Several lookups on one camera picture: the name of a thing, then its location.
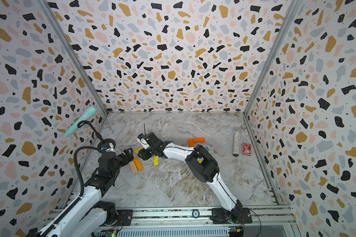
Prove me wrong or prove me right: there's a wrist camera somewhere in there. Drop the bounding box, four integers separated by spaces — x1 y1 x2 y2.
137 133 149 148
98 140 116 152

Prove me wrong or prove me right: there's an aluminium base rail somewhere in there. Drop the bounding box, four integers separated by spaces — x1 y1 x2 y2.
36 203 301 237

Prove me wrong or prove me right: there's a mint green microphone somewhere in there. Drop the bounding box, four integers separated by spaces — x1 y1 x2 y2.
64 106 98 138

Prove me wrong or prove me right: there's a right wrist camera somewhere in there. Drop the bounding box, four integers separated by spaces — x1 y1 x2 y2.
137 133 149 148

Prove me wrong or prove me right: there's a beige wooden block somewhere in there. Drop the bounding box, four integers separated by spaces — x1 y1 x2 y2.
129 161 138 174

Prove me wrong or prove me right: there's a black microphone stand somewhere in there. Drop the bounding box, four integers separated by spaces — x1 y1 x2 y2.
78 121 115 142

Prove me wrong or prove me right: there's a pink card box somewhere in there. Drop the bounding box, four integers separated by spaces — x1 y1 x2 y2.
242 142 252 156

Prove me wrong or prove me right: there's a glitter tube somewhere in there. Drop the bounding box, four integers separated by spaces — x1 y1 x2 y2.
232 127 241 157

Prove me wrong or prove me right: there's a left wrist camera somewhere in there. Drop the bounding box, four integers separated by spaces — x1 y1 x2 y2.
98 140 116 152

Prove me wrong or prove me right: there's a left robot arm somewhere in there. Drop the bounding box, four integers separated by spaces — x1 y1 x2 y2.
27 148 134 237

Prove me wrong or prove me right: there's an orange block small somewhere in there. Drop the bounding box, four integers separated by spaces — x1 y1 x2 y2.
133 158 143 171

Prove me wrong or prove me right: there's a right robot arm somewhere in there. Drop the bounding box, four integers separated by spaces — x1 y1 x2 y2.
137 132 243 223

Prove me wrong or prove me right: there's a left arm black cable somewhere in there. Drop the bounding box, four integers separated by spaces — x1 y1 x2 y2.
26 146 106 237

